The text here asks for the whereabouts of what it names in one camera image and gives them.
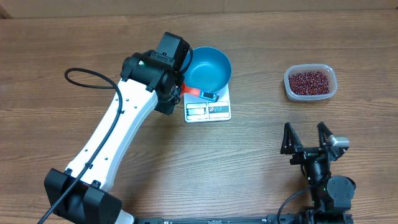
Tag orange scoop with blue handle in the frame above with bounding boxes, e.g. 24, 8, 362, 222
182, 83, 219, 102

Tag blue bowl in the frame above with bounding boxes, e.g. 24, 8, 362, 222
183, 47, 233, 93

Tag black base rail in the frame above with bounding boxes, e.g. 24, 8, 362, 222
133, 214, 354, 224

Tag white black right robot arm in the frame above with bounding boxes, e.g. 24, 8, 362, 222
276, 122, 356, 224

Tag red beans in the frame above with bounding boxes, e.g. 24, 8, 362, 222
288, 71, 330, 95

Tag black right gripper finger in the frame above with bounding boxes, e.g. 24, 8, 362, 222
317, 122, 333, 146
280, 122, 303, 154

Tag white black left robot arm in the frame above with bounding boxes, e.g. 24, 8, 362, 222
39, 32, 193, 223

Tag clear plastic container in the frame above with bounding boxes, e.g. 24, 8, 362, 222
284, 63, 338, 101

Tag white digital kitchen scale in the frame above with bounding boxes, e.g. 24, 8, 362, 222
182, 84, 232, 123

